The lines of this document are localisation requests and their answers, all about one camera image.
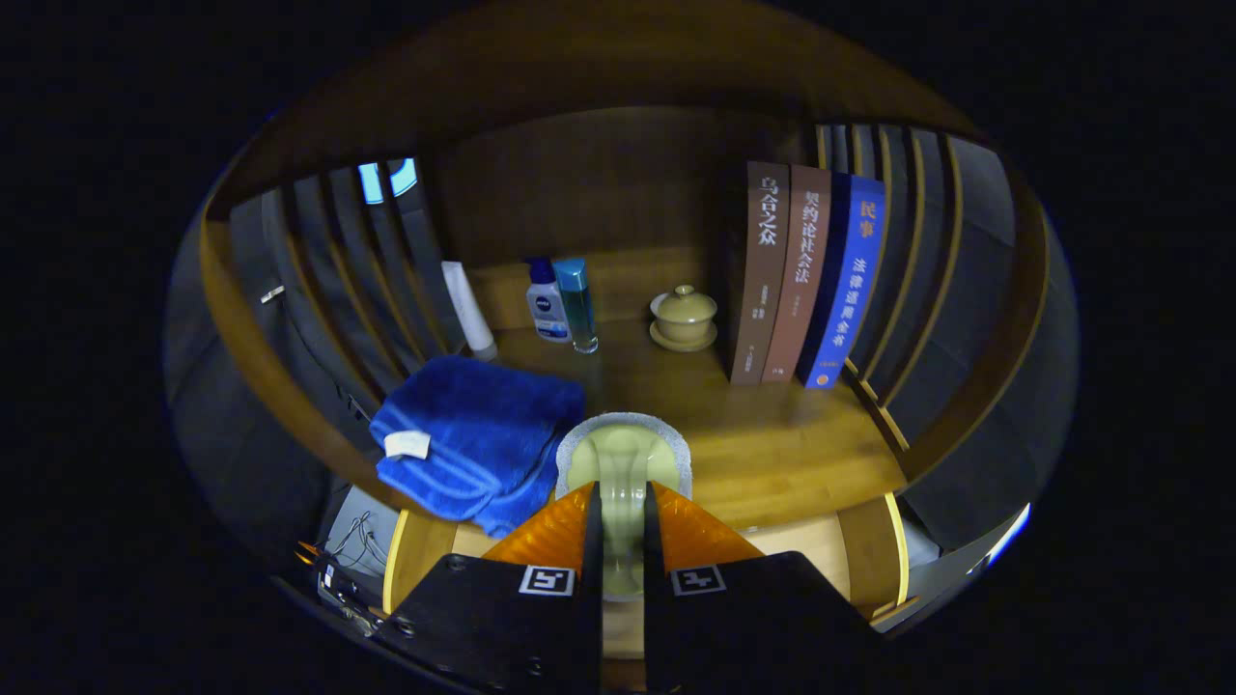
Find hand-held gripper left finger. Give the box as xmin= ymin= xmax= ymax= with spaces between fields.
xmin=372 ymin=481 xmax=605 ymax=695

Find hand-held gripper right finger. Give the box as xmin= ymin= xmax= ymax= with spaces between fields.
xmin=644 ymin=481 xmax=889 ymax=695

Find green-handled scrub brush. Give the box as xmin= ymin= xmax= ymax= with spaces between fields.
xmin=554 ymin=411 xmax=694 ymax=604

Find wooden drawer with black knob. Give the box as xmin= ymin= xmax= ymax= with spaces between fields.
xmin=381 ymin=492 xmax=913 ymax=691

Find brown wooden cabinet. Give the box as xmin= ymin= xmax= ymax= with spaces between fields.
xmin=198 ymin=0 xmax=1053 ymax=619

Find folded blue towel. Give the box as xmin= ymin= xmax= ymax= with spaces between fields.
xmin=369 ymin=355 xmax=587 ymax=539

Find beige lidded teacup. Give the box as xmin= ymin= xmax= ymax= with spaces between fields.
xmin=649 ymin=284 xmax=719 ymax=352

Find white bottle with blue cap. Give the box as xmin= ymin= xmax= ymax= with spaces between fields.
xmin=525 ymin=258 xmax=573 ymax=344

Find teal bottle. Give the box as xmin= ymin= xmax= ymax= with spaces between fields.
xmin=552 ymin=258 xmax=600 ymax=354

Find white tube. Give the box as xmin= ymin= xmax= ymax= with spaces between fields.
xmin=441 ymin=261 xmax=498 ymax=360

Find dark brown book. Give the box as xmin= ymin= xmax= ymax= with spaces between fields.
xmin=729 ymin=161 xmax=791 ymax=386

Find reddish brown book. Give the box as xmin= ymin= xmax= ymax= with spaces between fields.
xmin=763 ymin=164 xmax=832 ymax=383

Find blue book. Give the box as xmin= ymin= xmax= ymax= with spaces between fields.
xmin=797 ymin=174 xmax=886 ymax=390

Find tangled white cables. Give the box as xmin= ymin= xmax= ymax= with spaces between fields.
xmin=323 ymin=510 xmax=379 ymax=572

